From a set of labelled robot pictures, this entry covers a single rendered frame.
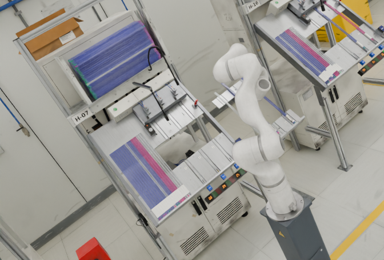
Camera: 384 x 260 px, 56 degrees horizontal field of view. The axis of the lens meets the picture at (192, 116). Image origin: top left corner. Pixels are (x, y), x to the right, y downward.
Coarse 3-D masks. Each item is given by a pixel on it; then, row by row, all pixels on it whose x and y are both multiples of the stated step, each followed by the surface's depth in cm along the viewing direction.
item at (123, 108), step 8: (168, 72) 241; (152, 80) 238; (160, 80) 238; (168, 80) 238; (152, 88) 235; (160, 88) 237; (128, 96) 232; (136, 96) 232; (144, 96) 232; (120, 104) 229; (128, 104) 229; (136, 104) 231; (112, 112) 226; (120, 112) 226; (128, 112) 232; (120, 120) 232
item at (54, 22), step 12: (96, 0) 216; (72, 12) 209; (144, 12) 223; (48, 24) 205; (144, 24) 240; (24, 36) 200; (36, 36) 203; (156, 36) 230; (156, 48) 248; (60, 60) 205; (72, 84) 223; (84, 96) 215; (72, 108) 228; (84, 108) 217; (72, 120) 218; (84, 120) 222; (252, 192) 259
